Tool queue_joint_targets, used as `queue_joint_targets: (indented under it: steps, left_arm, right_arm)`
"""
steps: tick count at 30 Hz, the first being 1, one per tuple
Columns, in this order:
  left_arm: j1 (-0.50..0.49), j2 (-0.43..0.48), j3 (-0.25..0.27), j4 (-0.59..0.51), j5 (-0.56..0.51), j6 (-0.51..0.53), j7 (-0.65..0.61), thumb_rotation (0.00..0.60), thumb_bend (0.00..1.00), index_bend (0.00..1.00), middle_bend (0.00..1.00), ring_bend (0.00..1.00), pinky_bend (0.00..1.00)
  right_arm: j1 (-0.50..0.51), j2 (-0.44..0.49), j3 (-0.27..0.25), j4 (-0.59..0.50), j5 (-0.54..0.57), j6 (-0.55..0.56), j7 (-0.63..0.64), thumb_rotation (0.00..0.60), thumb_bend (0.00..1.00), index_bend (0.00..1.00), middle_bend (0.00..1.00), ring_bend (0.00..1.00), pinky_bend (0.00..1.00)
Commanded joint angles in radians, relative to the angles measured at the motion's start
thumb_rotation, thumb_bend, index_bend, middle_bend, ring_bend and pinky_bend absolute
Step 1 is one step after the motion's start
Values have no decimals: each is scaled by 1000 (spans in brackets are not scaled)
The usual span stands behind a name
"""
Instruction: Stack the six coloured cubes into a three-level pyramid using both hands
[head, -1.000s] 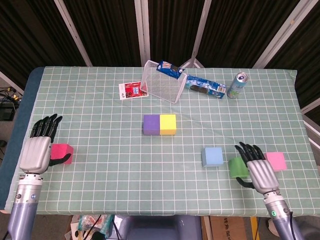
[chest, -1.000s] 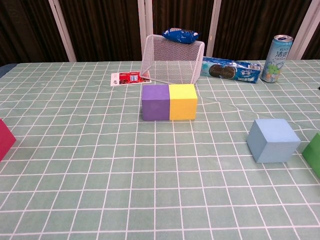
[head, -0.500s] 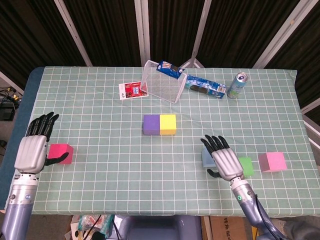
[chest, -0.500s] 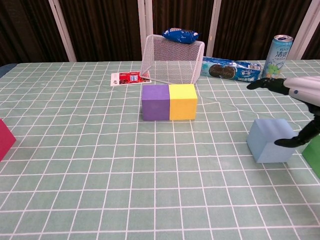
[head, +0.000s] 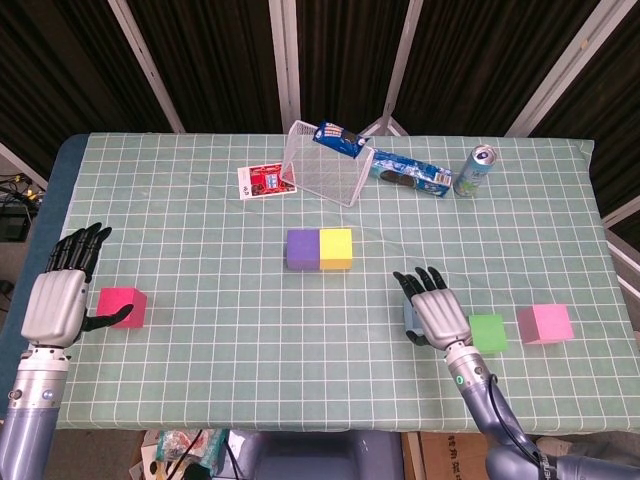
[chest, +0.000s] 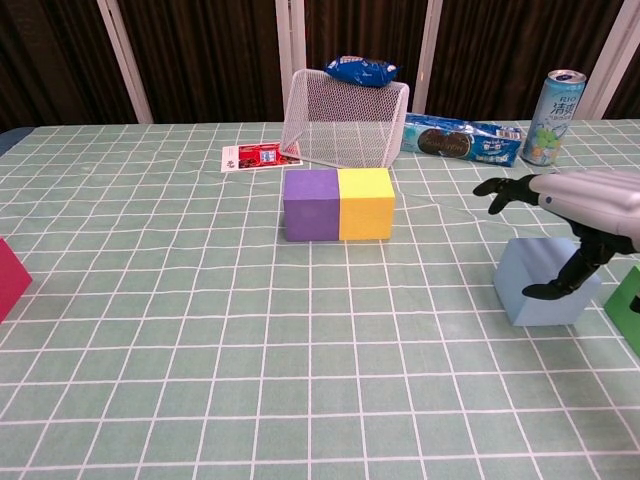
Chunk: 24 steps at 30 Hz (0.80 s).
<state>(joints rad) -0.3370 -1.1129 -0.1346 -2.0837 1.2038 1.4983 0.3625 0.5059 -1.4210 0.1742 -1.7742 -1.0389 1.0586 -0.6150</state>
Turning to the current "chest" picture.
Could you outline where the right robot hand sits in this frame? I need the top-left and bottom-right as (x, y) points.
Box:
(472, 169), (640, 301)

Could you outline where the light blue foam cube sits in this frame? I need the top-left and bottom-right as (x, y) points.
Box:
(492, 237), (603, 327)

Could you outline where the green foam cube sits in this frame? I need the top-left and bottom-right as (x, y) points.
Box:
(603, 263), (640, 359)

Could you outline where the purple foam cube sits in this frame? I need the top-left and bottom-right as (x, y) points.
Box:
(283, 168), (342, 243)

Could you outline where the crimson foam cube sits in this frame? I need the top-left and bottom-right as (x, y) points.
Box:
(0, 237), (34, 324)

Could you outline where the light blue drink can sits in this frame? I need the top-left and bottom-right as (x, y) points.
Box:
(519, 69), (587, 167)

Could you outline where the long blue cookie package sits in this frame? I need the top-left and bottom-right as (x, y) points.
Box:
(402, 113), (526, 169)

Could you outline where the yellow foam cube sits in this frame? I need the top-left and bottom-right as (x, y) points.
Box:
(337, 167), (397, 242)

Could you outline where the small blue cookie pack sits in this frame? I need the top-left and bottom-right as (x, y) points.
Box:
(323, 55), (401, 89)

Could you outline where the green checked tablecloth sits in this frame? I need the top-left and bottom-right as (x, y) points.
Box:
(0, 118), (640, 480)

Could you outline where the red and white card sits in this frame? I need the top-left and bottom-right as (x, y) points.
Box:
(220, 142), (305, 174)

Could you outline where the white wire mesh basket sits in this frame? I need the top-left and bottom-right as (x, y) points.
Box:
(278, 68), (411, 170)

